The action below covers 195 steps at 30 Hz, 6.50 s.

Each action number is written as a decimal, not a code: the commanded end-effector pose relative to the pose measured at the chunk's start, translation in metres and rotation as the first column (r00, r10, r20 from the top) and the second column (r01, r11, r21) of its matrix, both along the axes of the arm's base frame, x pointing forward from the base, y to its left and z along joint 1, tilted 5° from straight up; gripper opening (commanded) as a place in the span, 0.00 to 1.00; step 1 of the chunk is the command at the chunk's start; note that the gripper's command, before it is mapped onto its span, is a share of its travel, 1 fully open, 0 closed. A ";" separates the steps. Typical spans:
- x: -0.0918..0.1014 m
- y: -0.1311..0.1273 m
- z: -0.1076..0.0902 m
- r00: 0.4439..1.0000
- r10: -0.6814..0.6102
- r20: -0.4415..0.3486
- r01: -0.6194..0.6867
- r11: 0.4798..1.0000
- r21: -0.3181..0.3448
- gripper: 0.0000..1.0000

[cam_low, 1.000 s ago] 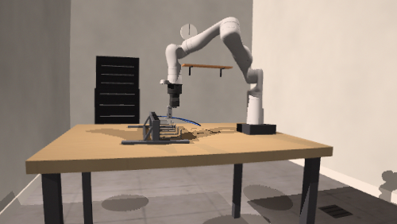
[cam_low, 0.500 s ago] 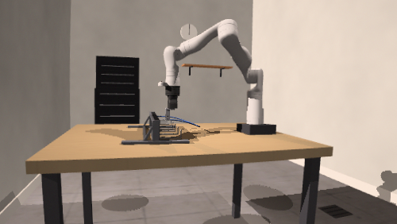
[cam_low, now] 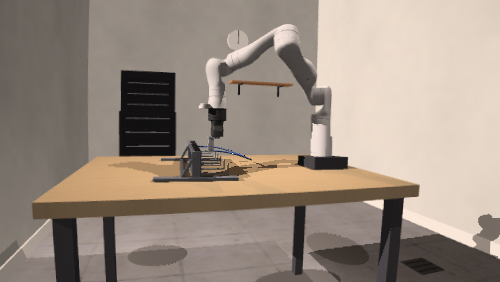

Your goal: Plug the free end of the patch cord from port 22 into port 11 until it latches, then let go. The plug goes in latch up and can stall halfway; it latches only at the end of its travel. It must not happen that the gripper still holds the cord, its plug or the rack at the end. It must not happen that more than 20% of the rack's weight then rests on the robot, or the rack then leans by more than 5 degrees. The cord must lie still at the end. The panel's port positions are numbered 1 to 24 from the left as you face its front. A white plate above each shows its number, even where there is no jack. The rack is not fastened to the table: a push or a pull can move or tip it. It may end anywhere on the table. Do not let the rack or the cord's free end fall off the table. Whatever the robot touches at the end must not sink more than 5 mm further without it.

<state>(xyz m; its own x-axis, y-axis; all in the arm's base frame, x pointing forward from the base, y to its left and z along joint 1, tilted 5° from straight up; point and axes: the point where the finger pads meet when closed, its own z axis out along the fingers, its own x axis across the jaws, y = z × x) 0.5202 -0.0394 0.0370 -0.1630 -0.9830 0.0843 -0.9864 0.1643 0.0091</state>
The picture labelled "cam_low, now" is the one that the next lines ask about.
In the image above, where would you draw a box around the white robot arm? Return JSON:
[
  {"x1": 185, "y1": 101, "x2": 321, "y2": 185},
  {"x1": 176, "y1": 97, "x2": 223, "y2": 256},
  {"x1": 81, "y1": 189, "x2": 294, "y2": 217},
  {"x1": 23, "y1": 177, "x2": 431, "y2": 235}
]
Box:
[{"x1": 206, "y1": 24, "x2": 332, "y2": 157}]

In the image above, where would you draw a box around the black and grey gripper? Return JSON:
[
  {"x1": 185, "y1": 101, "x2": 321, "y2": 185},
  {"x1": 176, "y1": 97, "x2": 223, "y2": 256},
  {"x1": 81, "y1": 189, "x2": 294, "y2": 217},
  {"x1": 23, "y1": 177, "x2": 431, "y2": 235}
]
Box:
[{"x1": 199, "y1": 96, "x2": 227, "y2": 152}]

